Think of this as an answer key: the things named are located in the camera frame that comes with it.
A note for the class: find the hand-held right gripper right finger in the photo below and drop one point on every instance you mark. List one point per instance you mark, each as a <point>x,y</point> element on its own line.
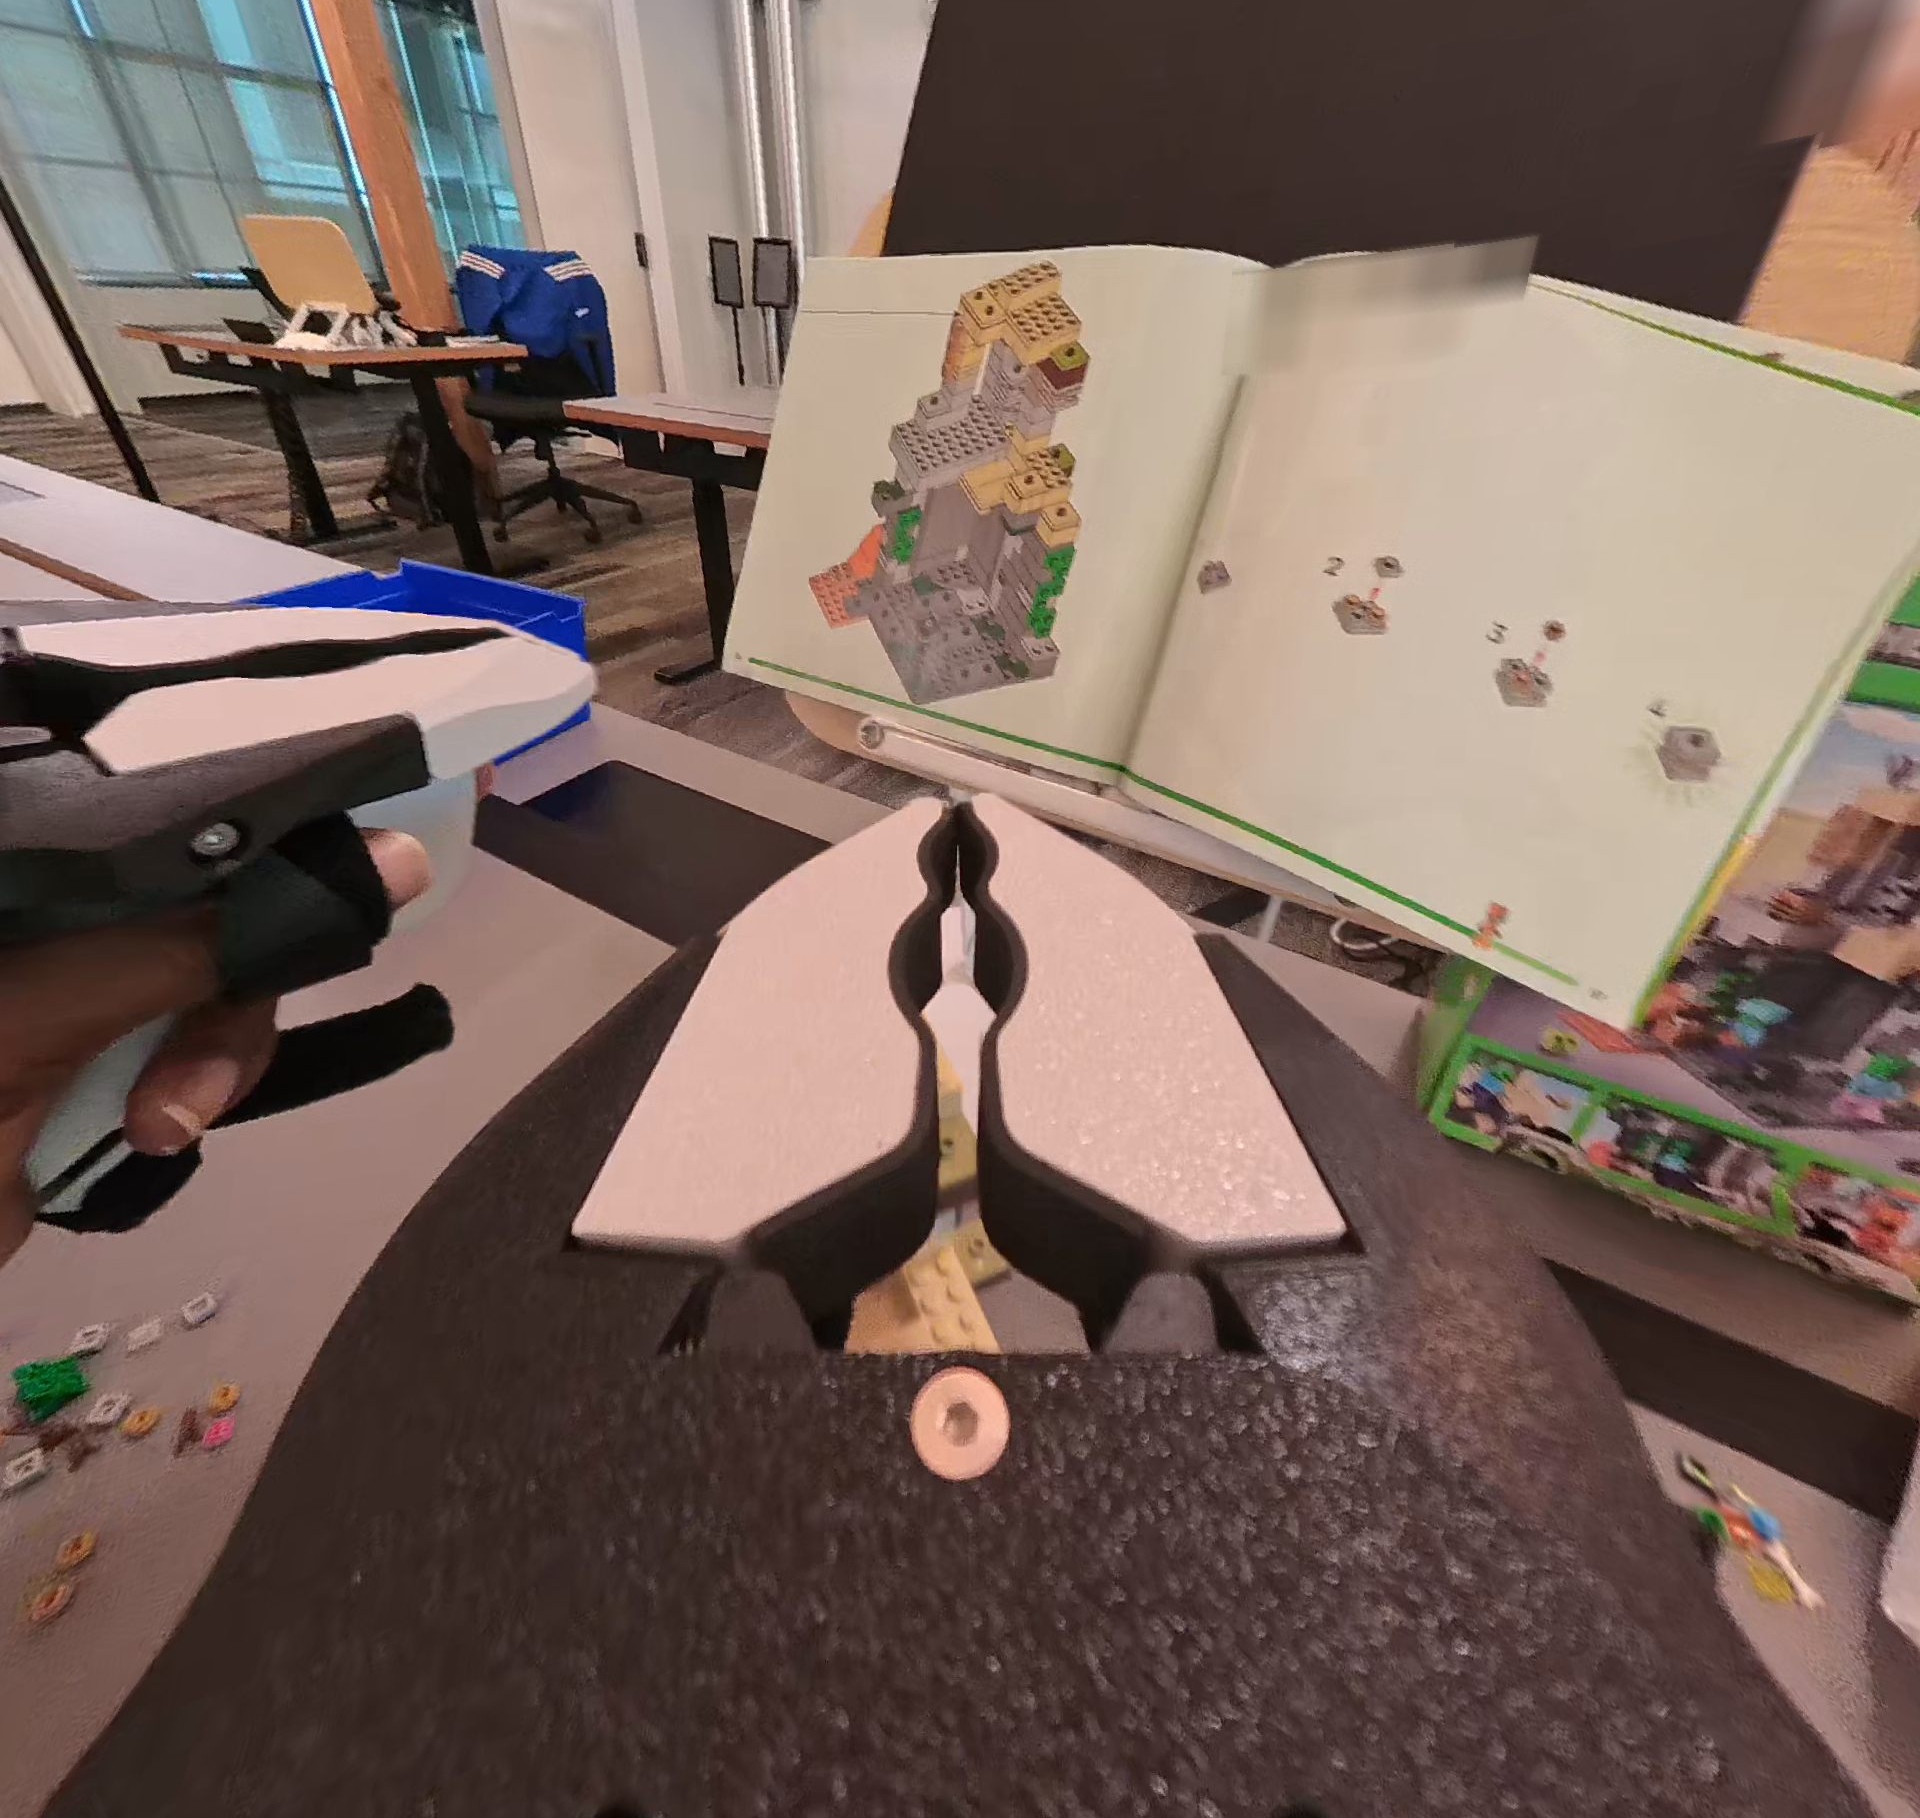
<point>1153,1083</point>

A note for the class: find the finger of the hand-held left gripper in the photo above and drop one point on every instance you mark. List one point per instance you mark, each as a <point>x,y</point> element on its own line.
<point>224,636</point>
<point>495,699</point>

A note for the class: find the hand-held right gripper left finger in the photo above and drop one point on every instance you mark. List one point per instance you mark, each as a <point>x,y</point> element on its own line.
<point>778,1083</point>

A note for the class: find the tan brick plate assembly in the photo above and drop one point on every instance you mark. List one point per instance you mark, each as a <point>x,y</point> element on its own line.
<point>930,1308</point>

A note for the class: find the instruction booklet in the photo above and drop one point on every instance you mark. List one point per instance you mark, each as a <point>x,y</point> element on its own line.
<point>1500,572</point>

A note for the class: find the wooden desk with black legs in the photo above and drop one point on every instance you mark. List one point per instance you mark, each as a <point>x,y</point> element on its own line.
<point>690,419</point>
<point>328,348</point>

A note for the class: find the blue plastic bin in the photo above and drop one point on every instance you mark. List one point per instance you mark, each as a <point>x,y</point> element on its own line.
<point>451,603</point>

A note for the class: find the dark backpack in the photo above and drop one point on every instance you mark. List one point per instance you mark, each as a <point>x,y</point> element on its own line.
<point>408,475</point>

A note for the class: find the black office chair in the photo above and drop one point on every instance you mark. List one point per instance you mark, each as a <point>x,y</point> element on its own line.
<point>546,453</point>

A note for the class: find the black floor lamp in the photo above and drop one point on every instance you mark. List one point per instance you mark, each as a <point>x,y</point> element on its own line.
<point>76,348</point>

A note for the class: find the white book stand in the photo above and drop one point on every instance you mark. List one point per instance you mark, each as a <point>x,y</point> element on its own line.
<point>990,760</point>

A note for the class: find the blue jacket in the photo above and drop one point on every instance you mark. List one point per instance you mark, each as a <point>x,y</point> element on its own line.
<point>525,319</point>

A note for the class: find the wooden pillar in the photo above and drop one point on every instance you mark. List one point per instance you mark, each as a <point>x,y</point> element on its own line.
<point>375,167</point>

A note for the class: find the cluster of small loose pieces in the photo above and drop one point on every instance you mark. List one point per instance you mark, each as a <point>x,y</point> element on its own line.
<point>52,1382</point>

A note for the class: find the green toy set box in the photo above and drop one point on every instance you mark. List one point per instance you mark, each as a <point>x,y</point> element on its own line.
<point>1725,1098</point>

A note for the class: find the pile of colourful toy figures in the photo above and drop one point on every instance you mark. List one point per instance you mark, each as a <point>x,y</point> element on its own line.
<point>1746,1526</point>

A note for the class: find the black monitor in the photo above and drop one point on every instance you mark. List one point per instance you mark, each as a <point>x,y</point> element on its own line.
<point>1350,78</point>

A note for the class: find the framed wall picture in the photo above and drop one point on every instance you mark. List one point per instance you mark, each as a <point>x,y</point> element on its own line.
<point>773,271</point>
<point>727,271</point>

